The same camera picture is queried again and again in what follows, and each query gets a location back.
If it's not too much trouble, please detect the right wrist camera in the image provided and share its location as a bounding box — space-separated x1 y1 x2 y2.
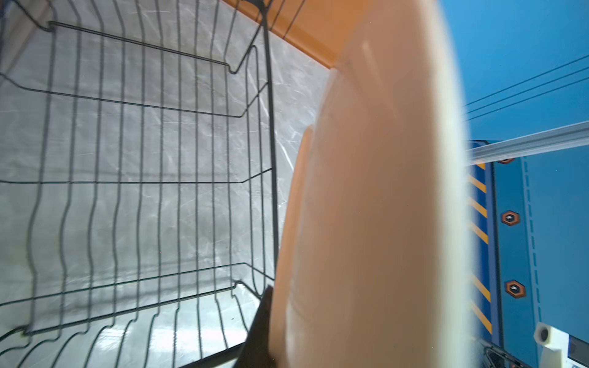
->
534 322 589 368

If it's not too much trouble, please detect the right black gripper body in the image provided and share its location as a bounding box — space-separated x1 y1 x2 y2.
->
473 338 531 368

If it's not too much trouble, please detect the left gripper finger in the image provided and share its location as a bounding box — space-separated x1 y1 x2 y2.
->
234 286 276 368

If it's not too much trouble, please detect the black wire dish rack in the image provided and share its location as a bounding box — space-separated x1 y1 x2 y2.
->
1 1 283 367

